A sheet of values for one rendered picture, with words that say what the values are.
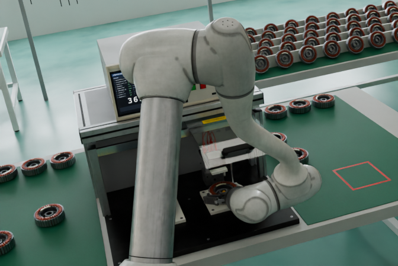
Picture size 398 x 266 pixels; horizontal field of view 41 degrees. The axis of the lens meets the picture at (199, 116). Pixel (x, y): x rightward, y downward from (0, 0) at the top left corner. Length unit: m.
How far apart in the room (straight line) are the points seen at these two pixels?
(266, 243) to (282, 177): 0.29
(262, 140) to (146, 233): 0.44
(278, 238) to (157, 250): 0.70
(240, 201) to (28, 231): 0.87
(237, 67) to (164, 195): 0.33
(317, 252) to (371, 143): 0.81
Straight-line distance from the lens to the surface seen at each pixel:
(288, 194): 1.63
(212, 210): 1.92
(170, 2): 8.33
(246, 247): 1.80
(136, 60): 1.26
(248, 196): 1.58
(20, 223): 2.16
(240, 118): 1.35
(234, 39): 1.20
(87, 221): 2.06
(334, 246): 2.98
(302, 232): 1.85
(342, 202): 1.99
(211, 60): 1.22
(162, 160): 1.21
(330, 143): 2.36
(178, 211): 1.94
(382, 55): 3.42
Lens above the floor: 1.87
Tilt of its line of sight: 24 degrees down
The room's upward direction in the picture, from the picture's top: 7 degrees counter-clockwise
